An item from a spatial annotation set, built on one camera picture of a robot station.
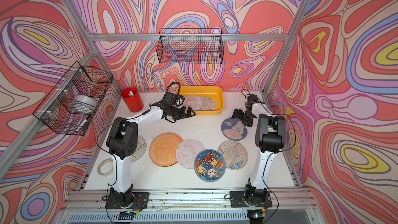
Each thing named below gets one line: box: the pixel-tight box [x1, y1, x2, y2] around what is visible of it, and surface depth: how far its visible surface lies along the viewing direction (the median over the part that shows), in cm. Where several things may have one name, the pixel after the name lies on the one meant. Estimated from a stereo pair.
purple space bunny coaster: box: [220, 117, 248, 141], surface depth 100 cm
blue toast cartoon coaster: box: [193, 148, 227, 182], surface depth 86 cm
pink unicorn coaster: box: [175, 138, 206, 170], surface depth 90 cm
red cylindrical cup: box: [120, 87, 145, 113], surface depth 106 cm
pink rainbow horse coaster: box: [182, 94, 203, 111], surface depth 114 cm
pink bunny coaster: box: [199, 95, 212, 111], surface depth 113 cm
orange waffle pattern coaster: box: [148, 132, 184, 167], surface depth 92 cm
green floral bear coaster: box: [208, 97, 216, 111], surface depth 113 cm
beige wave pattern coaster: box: [217, 140, 249, 171], surface depth 90 cm
